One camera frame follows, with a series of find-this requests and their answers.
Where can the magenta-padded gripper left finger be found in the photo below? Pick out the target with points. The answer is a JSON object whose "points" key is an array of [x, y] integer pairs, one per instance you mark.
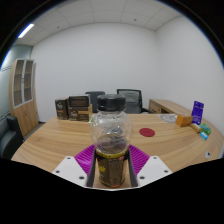
{"points": [[71, 168]]}

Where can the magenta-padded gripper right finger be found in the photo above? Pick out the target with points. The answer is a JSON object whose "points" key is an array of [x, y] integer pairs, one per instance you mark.
{"points": [[151, 168]]}

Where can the clear black-capped drink bottle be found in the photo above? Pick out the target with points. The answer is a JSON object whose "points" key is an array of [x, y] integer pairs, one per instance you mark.
{"points": [[111, 133]]}

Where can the flat round red coaster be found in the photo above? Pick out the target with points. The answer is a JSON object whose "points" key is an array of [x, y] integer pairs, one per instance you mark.
{"points": [[147, 132]]}

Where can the orange cardboard box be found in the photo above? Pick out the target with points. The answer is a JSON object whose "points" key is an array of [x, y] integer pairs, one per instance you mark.
{"points": [[183, 120]]}

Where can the small tan box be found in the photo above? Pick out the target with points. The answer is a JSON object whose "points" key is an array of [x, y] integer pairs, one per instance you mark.
{"points": [[195, 128]]}

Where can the small dark brown box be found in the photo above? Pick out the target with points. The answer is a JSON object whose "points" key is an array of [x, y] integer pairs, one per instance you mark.
{"points": [[61, 109]]}

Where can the small light blue box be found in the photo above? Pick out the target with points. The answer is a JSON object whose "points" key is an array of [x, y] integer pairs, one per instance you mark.
{"points": [[203, 136]]}

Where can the large dark brown box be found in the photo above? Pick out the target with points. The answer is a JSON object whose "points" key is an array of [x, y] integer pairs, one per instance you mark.
{"points": [[78, 102]]}

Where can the green flat box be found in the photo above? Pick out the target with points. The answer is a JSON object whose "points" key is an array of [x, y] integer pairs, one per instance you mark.
{"points": [[205, 128]]}

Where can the black armchair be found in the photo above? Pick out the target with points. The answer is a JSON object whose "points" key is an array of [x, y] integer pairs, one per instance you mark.
{"points": [[10, 138]]}

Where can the black mesh office chair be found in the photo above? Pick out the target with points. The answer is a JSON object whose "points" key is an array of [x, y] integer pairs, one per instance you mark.
{"points": [[133, 100]]}

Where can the black visitor chair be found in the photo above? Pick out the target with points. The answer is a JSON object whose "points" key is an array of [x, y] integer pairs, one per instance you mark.
{"points": [[93, 100]]}

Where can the purple upright box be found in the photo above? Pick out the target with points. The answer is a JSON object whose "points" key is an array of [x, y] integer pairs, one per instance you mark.
{"points": [[197, 112]]}

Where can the wooden shelf cabinet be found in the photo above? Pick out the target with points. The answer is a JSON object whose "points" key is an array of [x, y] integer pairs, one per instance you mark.
{"points": [[25, 110]]}

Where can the long ceiling light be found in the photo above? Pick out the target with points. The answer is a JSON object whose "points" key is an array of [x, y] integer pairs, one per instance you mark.
{"points": [[25, 30]]}

